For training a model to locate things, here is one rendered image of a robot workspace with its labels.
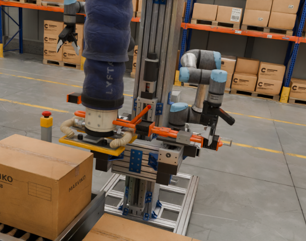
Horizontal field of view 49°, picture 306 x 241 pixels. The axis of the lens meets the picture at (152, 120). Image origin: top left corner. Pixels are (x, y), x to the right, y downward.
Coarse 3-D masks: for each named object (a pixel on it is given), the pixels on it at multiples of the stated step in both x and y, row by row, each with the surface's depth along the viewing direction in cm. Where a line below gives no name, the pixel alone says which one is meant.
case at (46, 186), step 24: (0, 144) 211; (24, 144) 215; (48, 144) 219; (0, 168) 189; (24, 168) 186; (48, 168) 189; (72, 168) 192; (0, 192) 194; (24, 192) 188; (48, 192) 183; (72, 192) 197; (0, 216) 200; (24, 216) 193; (48, 216) 188; (72, 216) 203
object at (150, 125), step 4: (140, 120) 178; (144, 120) 180; (136, 124) 172; (140, 124) 175; (144, 124) 175; (148, 124) 176; (152, 124) 174; (136, 128) 173; (140, 128) 171; (144, 128) 171; (148, 128) 171; (152, 128) 175; (136, 132) 173; (140, 132) 172; (144, 132) 171; (148, 132) 172; (148, 136) 172
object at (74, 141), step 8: (64, 136) 180; (72, 136) 180; (80, 136) 177; (72, 144) 175; (80, 144) 174; (88, 144) 174; (96, 144) 174; (104, 144) 174; (104, 152) 170; (112, 152) 169; (120, 152) 171
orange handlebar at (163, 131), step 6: (78, 114) 182; (84, 114) 182; (114, 120) 178; (120, 120) 180; (126, 120) 180; (126, 126) 176; (132, 126) 175; (156, 132) 172; (162, 132) 171; (168, 132) 170; (174, 132) 173; (192, 138) 167; (198, 138) 170; (222, 144) 165
